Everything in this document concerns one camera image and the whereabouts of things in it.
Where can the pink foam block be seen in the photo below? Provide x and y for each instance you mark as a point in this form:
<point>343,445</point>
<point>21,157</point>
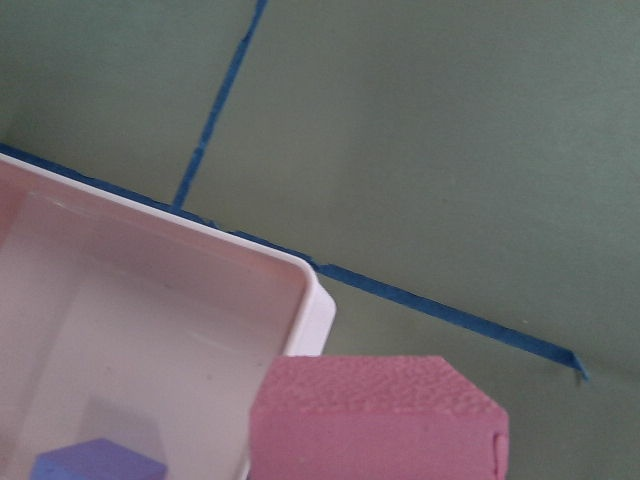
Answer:
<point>374,417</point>

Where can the pink plastic bin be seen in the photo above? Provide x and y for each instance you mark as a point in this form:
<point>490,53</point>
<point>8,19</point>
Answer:
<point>124,322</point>

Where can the purple foam block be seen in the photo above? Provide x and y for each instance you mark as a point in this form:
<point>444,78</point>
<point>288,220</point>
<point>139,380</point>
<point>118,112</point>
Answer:
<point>96,459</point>

